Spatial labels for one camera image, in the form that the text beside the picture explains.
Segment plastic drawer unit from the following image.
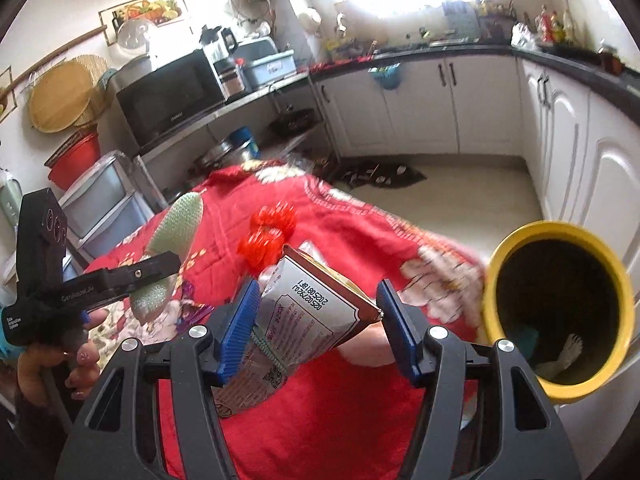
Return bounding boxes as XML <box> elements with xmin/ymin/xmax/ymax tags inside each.
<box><xmin>59</xmin><ymin>151</ymin><xmax>156</xmax><ymax>261</ymax></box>

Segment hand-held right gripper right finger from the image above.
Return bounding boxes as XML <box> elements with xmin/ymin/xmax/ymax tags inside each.
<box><xmin>376</xmin><ymin>279</ymin><xmax>583</xmax><ymax>480</ymax></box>

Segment yellow trash bin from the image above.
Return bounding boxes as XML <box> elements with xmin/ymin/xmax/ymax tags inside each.
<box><xmin>482</xmin><ymin>220</ymin><xmax>636</xmax><ymax>403</ymax></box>

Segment green textured insole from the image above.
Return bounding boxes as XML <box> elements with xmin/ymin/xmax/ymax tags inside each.
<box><xmin>131</xmin><ymin>192</ymin><xmax>205</xmax><ymax>323</ymax></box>

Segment red plastic wrapper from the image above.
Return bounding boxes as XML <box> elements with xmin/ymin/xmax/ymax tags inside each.
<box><xmin>237</xmin><ymin>201</ymin><xmax>296</xmax><ymax>267</ymax></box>

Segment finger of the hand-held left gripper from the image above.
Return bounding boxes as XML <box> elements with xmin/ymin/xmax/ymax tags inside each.
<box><xmin>132</xmin><ymin>252</ymin><xmax>182</xmax><ymax>297</ymax></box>

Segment steel pot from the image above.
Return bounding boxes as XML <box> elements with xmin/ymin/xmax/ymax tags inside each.
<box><xmin>112</xmin><ymin>54</ymin><xmax>153</xmax><ymax>83</ymax></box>

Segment round bamboo tray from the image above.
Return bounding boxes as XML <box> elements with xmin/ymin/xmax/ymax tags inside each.
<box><xmin>27</xmin><ymin>57</ymin><xmax>93</xmax><ymax>133</ymax></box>

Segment blue hanging basket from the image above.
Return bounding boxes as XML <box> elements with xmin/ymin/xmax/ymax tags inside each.
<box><xmin>371</xmin><ymin>62</ymin><xmax>403</xmax><ymax>92</ymax></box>

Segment blue-lidded plastic box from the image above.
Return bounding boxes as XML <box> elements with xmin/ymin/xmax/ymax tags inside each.
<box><xmin>240</xmin><ymin>37</ymin><xmax>296</xmax><ymax>88</ymax></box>

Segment person's left hand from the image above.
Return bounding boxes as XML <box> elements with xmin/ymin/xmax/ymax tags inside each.
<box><xmin>17</xmin><ymin>310</ymin><xmax>108</xmax><ymax>406</ymax></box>

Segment black blender with steel base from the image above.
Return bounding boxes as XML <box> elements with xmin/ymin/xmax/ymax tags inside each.
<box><xmin>200</xmin><ymin>25</ymin><xmax>247</xmax><ymax>102</ymax></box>

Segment white kitchen cabinets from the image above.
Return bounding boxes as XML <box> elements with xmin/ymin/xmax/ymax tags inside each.
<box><xmin>310</xmin><ymin>52</ymin><xmax>640</xmax><ymax>411</ymax></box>

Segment dark floor mat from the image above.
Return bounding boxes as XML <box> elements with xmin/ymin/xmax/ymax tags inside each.
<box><xmin>327</xmin><ymin>160</ymin><xmax>428</xmax><ymax>190</ymax></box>

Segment pale green appliance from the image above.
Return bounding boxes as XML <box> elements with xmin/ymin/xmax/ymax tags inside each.
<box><xmin>0</xmin><ymin>170</ymin><xmax>23</xmax><ymax>233</ymax></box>

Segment blue container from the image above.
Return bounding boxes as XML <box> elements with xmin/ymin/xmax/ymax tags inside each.
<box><xmin>227</xmin><ymin>126</ymin><xmax>261</xmax><ymax>161</ymax></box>

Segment red plastic basin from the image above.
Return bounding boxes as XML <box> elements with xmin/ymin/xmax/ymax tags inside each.
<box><xmin>47</xmin><ymin>132</ymin><xmax>102</xmax><ymax>192</ymax></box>

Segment silver snack packet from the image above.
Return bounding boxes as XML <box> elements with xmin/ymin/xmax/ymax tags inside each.
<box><xmin>212</xmin><ymin>242</ymin><xmax>383</xmax><ymax>418</ymax></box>

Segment black kitchen countertop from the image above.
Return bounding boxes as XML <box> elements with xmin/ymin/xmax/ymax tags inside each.
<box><xmin>307</xmin><ymin>44</ymin><xmax>640</xmax><ymax>126</ymax></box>

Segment black microwave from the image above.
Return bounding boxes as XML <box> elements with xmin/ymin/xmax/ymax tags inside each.
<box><xmin>116</xmin><ymin>49</ymin><xmax>226</xmax><ymax>146</ymax></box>

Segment round woven tray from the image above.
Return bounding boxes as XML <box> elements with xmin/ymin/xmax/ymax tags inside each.
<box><xmin>70</xmin><ymin>54</ymin><xmax>111</xmax><ymax>126</ymax></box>

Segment steel shelf table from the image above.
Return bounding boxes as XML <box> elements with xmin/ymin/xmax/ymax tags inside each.
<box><xmin>135</xmin><ymin>72</ymin><xmax>341</xmax><ymax>196</ymax></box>

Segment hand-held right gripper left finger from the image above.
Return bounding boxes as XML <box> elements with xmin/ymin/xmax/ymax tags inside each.
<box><xmin>62</xmin><ymin>276</ymin><xmax>262</xmax><ymax>480</ymax></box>

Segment wide steel pan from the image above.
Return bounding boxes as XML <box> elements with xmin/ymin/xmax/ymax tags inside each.
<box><xmin>195</xmin><ymin>140</ymin><xmax>251</xmax><ymax>171</ymax></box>

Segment fruit wall poster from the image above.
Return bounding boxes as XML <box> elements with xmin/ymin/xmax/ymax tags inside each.
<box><xmin>98</xmin><ymin>0</ymin><xmax>192</xmax><ymax>36</ymax></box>

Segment crumpled clear plastic bag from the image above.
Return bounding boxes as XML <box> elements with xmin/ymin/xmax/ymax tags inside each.
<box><xmin>511</xmin><ymin>22</ymin><xmax>538</xmax><ymax>50</ymax></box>

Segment red floral tablecloth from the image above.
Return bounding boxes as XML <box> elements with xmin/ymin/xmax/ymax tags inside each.
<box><xmin>82</xmin><ymin>160</ymin><xmax>488</xmax><ymax>480</ymax></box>

